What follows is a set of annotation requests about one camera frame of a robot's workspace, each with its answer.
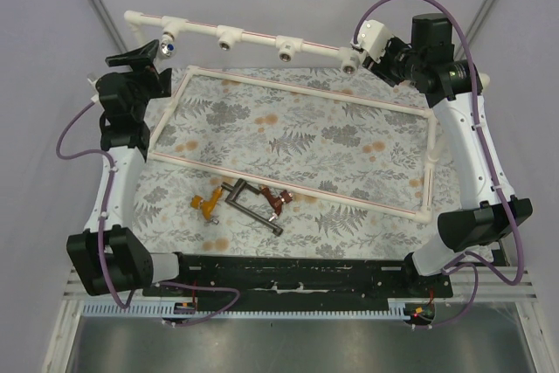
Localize white water faucet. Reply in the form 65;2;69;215
159;33;176;59

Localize white pipe frame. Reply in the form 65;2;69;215
124;9;493;224

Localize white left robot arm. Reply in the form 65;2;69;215
66;39;179;297

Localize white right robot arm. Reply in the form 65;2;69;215
355;13;533;276

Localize orange water faucet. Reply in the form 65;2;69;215
190;187;223;224

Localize brown water faucet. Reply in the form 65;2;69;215
259;185;293;217

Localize floral pattern mat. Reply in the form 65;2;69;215
134;69;436;259

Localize dark grey metal faucet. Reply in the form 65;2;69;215
221;178;284;237

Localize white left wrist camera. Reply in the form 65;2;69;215
86;73;99;103

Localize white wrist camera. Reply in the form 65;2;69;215
351;20;394;63
86;73;99;103

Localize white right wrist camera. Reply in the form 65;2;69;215
351;20;394;63

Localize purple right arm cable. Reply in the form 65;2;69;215
353;0;525;331

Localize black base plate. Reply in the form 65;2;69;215
143;254;453;312

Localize white slotted cable duct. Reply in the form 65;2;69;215
81;299;411;321

